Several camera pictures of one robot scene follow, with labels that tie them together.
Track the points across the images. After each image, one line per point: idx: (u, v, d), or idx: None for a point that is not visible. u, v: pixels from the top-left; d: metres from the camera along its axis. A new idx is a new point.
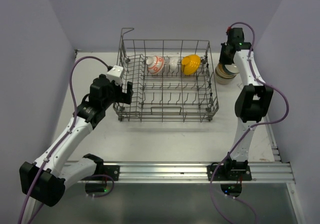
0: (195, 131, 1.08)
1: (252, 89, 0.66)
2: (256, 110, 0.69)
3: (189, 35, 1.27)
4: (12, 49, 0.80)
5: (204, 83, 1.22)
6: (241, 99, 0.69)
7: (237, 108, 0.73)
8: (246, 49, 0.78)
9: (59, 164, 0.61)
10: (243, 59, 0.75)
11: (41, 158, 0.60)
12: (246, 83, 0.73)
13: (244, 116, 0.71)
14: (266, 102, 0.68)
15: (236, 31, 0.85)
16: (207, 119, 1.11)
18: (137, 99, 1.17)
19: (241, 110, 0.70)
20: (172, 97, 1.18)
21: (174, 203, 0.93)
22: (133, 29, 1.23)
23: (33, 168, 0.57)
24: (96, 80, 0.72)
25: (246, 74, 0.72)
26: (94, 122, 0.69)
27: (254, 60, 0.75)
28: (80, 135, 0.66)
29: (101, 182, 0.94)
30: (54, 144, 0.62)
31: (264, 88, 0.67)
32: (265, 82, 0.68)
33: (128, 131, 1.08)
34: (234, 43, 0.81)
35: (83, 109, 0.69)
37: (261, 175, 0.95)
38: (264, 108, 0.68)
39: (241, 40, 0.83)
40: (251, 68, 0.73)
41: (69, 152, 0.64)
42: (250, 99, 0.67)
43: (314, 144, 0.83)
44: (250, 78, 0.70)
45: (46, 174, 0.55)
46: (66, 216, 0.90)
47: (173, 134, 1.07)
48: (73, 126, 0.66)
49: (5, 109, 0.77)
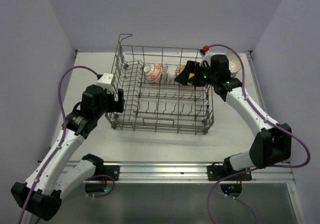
0: (189, 145, 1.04)
1: (268, 135, 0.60)
2: (279, 156, 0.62)
3: (189, 34, 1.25)
4: (11, 49, 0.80)
5: (202, 94, 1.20)
6: (259, 150, 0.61)
7: (253, 158, 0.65)
8: (236, 87, 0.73)
9: (51, 183, 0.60)
10: (240, 99, 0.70)
11: (31, 177, 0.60)
12: (253, 126, 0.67)
13: (266, 165, 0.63)
14: (286, 145, 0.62)
15: (222, 63, 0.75)
16: (202, 132, 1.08)
18: (132, 107, 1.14)
19: (263, 160, 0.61)
20: (167, 107, 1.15)
21: (174, 204, 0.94)
22: (131, 36, 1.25)
23: (24, 189, 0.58)
24: (89, 87, 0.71)
25: (253, 116, 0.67)
26: (85, 132, 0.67)
27: (250, 97, 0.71)
28: (70, 150, 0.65)
29: (100, 183, 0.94)
30: (44, 162, 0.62)
31: (279, 131, 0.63)
32: (277, 123, 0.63)
33: (122, 140, 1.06)
34: (222, 83, 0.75)
35: (72, 119, 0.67)
37: (261, 175, 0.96)
38: (285, 152, 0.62)
39: (227, 74, 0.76)
40: (255, 109, 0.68)
41: (61, 168, 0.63)
42: (270, 146, 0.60)
43: (313, 145, 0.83)
44: (260, 120, 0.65)
45: (37, 197, 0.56)
46: (66, 217, 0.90)
47: (168, 146, 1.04)
48: (63, 140, 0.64)
49: (4, 109, 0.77)
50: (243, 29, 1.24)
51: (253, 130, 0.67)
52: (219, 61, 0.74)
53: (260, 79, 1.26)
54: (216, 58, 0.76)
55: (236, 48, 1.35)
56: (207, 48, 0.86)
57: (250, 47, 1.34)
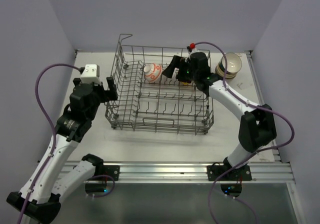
0: (190, 144, 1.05)
1: (251, 117, 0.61)
2: (266, 136, 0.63)
3: (189, 34, 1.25)
4: (11, 49, 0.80)
5: (201, 94, 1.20)
6: (246, 133, 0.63)
7: (244, 142, 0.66)
8: (218, 81, 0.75)
9: (46, 191, 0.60)
10: (221, 91, 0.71)
11: (26, 187, 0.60)
12: (237, 113, 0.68)
13: (256, 147, 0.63)
14: (270, 124, 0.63)
15: (200, 60, 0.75)
16: (202, 132, 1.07)
18: (132, 107, 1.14)
19: (251, 142, 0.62)
20: (167, 108, 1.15)
21: (174, 203, 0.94)
22: (131, 35, 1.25)
23: (19, 199, 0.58)
24: (77, 88, 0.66)
25: (235, 103, 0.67)
26: (77, 136, 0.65)
27: (231, 87, 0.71)
28: (64, 156, 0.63)
29: (101, 183, 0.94)
30: (37, 171, 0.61)
31: (262, 112, 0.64)
32: (258, 105, 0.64)
33: (123, 140, 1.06)
34: (203, 79, 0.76)
35: (64, 123, 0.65)
37: (261, 175, 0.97)
38: (271, 131, 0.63)
39: (207, 70, 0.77)
40: (236, 96, 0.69)
41: (56, 174, 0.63)
42: (255, 128, 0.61)
43: (313, 145, 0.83)
44: (242, 106, 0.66)
45: (33, 207, 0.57)
46: (66, 217, 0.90)
47: (168, 146, 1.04)
48: (55, 148, 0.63)
49: (4, 109, 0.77)
50: (242, 29, 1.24)
51: (238, 116, 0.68)
52: (198, 59, 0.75)
53: (260, 79, 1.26)
54: (195, 56, 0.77)
55: (236, 49, 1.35)
56: (193, 45, 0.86)
57: (250, 48, 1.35)
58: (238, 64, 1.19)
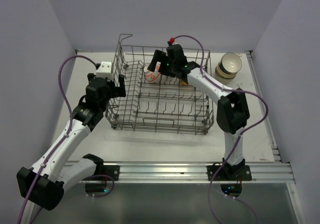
0: (190, 144, 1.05)
1: (227, 100, 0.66)
2: (241, 117, 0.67)
3: (189, 33, 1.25)
4: (11, 49, 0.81)
5: (201, 94, 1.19)
6: (222, 115, 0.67)
7: (223, 125, 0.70)
8: (194, 69, 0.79)
9: (57, 169, 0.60)
10: (199, 78, 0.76)
11: (38, 163, 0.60)
12: (214, 97, 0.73)
13: (233, 128, 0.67)
14: (244, 105, 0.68)
15: (176, 50, 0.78)
16: (202, 132, 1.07)
18: (132, 107, 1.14)
19: (228, 124, 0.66)
20: (168, 107, 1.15)
21: (173, 204, 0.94)
22: (131, 35, 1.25)
23: (30, 173, 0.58)
24: (92, 81, 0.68)
25: (211, 88, 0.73)
26: (91, 124, 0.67)
27: (208, 74, 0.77)
28: (78, 139, 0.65)
29: (100, 183, 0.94)
30: (51, 148, 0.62)
31: (235, 95, 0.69)
32: (233, 89, 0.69)
33: (123, 140, 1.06)
34: (180, 68, 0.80)
35: (80, 111, 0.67)
37: (261, 175, 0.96)
38: (245, 111, 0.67)
39: (184, 59, 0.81)
40: (212, 82, 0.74)
41: (68, 155, 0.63)
42: (231, 110, 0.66)
43: (313, 145, 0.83)
44: (217, 91, 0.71)
45: (43, 181, 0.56)
46: (65, 216, 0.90)
47: (168, 146, 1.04)
48: (70, 129, 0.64)
49: (5, 108, 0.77)
50: (242, 29, 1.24)
51: (215, 101, 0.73)
52: (174, 49, 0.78)
53: (260, 79, 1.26)
54: (171, 47, 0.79)
55: (236, 49, 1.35)
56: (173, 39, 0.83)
57: (250, 48, 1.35)
58: (238, 64, 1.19)
